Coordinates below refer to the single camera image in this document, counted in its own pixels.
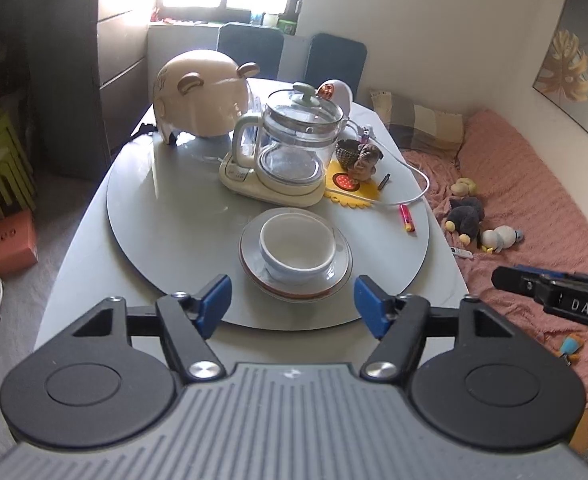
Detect yellow sunflower mat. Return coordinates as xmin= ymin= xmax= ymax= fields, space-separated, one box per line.
xmin=324 ymin=159 xmax=381 ymax=209

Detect green stacked stools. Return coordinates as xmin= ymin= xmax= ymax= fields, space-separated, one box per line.
xmin=0 ymin=108 xmax=37 ymax=220

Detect white power cable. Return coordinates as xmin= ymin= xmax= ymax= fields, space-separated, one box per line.
xmin=343 ymin=119 xmax=432 ymax=209

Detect black pen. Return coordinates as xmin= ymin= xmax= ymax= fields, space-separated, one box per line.
xmin=378 ymin=174 xmax=390 ymax=191

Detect dark teal chair right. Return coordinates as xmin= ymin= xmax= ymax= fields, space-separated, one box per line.
xmin=303 ymin=32 xmax=368 ymax=99

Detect dog figurine with basket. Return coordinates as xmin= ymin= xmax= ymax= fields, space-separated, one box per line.
xmin=335 ymin=139 xmax=384 ymax=183

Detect orange box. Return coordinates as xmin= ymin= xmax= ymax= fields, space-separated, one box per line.
xmin=0 ymin=210 xmax=38 ymax=278

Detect floral ceramic plate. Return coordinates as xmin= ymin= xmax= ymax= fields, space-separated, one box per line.
xmin=239 ymin=208 xmax=352 ymax=302

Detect checkered pillow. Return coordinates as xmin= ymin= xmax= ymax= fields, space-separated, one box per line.
xmin=369 ymin=90 xmax=464 ymax=162

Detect glass kettle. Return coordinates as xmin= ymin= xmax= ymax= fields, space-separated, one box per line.
xmin=231 ymin=82 xmax=347 ymax=185

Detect dark cabinet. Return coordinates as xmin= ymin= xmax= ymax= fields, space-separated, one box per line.
xmin=0 ymin=0 xmax=155 ymax=181

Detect gold leaf wall picture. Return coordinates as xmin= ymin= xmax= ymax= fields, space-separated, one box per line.
xmin=531 ymin=0 xmax=588 ymax=158

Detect cream kettle base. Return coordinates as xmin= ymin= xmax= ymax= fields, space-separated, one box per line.
xmin=219 ymin=153 xmax=326 ymax=208

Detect yellow plush toy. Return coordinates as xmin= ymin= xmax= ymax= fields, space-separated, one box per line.
xmin=450 ymin=177 xmax=477 ymax=198

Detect dark teal chair left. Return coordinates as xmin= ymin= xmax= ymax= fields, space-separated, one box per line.
xmin=216 ymin=23 xmax=284 ymax=79

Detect red yellow lighter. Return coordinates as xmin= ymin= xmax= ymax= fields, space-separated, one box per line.
xmin=398 ymin=204 xmax=416 ymax=233

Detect black penguin plush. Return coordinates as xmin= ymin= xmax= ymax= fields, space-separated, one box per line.
xmin=445 ymin=196 xmax=485 ymax=246

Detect dark teal chair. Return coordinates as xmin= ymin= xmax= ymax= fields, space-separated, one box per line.
xmin=303 ymin=32 xmax=368 ymax=99
xmin=216 ymin=23 xmax=284 ymax=79

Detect white remote control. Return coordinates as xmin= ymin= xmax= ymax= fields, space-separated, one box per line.
xmin=451 ymin=247 xmax=474 ymax=259

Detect white egg-shaped device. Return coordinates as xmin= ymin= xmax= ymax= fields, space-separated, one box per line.
xmin=317 ymin=79 xmax=352 ymax=119

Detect white duck plush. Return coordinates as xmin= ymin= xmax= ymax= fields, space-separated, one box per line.
xmin=480 ymin=226 xmax=524 ymax=254

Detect beige bear-ear helmet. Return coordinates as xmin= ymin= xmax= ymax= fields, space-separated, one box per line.
xmin=152 ymin=50 xmax=260 ymax=145

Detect pink blanket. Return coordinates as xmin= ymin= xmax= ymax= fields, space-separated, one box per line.
xmin=404 ymin=110 xmax=588 ymax=389

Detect white ceramic bowl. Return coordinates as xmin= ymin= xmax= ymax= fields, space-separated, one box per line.
xmin=259 ymin=211 xmax=336 ymax=284

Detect grey lazy susan turntable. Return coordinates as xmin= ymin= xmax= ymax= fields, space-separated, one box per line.
xmin=106 ymin=134 xmax=430 ymax=332

